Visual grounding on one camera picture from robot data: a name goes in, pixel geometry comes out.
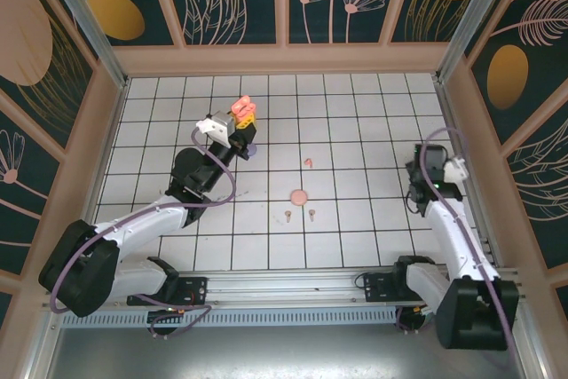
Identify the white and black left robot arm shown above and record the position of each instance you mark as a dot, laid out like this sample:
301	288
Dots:
142	223

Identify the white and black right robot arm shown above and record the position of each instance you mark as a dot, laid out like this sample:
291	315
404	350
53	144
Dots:
461	241

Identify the purple earbud charging case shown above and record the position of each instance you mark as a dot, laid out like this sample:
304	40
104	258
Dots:
253	152

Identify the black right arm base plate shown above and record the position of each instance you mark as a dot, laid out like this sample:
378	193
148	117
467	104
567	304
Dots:
377	288

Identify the aluminium corner post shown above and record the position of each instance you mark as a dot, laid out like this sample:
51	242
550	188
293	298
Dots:
470	10
89	24

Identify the peach round charging case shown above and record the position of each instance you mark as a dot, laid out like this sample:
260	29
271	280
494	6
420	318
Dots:
298	198

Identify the aluminium side rail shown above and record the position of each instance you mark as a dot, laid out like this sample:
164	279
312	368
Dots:
112	130
455	130

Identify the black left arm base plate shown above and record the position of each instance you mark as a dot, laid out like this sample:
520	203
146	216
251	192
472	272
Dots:
195	290

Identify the aluminium mounting rail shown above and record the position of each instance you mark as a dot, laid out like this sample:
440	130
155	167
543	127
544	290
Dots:
284	290

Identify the coral square charging case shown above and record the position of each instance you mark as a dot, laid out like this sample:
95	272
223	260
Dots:
243	105

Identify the grey metal sheet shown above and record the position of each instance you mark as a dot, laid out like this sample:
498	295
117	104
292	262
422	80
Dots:
284	352

